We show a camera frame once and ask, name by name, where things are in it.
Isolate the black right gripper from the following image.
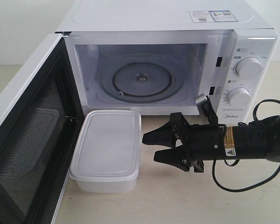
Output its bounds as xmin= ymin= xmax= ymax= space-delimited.
xmin=142 ymin=112 xmax=222 ymax=173

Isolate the white plastic lidded container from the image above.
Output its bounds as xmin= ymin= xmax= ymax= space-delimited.
xmin=70 ymin=110 xmax=141 ymax=193

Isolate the white microwave door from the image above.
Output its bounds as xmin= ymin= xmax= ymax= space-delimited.
xmin=0 ymin=33 xmax=84 ymax=224

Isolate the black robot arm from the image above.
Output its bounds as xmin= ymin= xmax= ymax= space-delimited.
xmin=142 ymin=101 xmax=280 ymax=173

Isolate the white microwave oven body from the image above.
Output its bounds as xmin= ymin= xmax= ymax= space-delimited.
xmin=57 ymin=0 xmax=279 ymax=125

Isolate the white printed paper label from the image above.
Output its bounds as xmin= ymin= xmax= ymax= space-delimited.
xmin=189 ymin=10 xmax=238 ymax=23

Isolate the glass turntable plate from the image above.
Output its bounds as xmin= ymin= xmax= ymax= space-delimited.
xmin=97 ymin=53 xmax=186 ymax=104

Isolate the lower white timer knob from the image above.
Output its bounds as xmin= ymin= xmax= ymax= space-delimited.
xmin=227 ymin=87 xmax=250 ymax=106

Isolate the upper white power knob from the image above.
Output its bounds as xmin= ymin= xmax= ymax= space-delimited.
xmin=236 ymin=57 xmax=262 ymax=79

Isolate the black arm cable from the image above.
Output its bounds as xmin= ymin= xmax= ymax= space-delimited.
xmin=210 ymin=98 xmax=280 ymax=193

